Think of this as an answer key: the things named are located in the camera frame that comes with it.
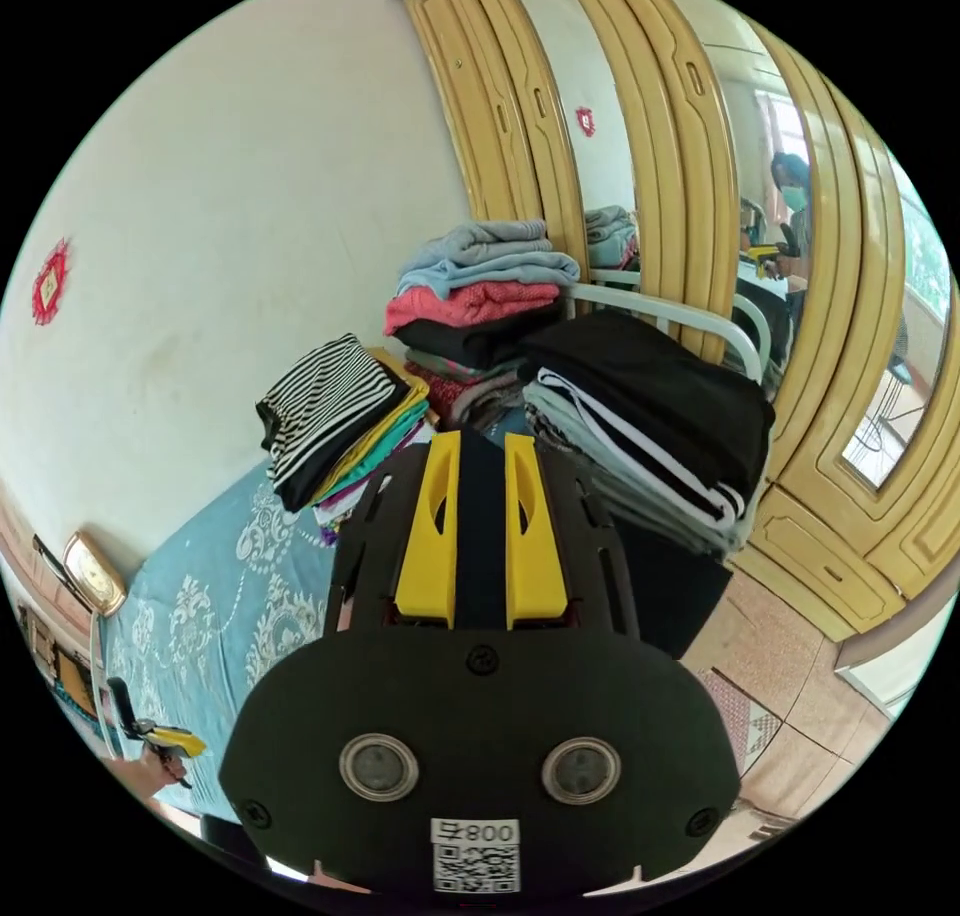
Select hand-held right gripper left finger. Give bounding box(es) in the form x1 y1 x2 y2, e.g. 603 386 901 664
395 431 460 629

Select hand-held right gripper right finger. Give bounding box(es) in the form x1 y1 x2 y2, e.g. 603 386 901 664
503 432 570 629

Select black jeans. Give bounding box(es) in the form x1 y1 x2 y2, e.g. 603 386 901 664
454 428 735 662

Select person's left hand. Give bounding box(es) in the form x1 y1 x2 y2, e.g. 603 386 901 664
112 753 189 821

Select bed with blue patterned sheet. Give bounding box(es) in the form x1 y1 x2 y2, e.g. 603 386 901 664
89 269 775 821

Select pile of clothes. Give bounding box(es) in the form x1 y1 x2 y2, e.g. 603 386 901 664
254 218 778 559

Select patterned floor mat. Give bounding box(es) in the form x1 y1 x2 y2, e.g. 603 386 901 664
693 666 785 779

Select yellow wardrobe with mirrors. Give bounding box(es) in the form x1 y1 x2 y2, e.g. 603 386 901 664
403 0 955 641

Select gold wall clock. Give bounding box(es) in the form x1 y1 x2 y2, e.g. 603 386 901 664
62 530 128 619

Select red wall ornament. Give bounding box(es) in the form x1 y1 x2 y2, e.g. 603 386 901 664
29 236 75 328

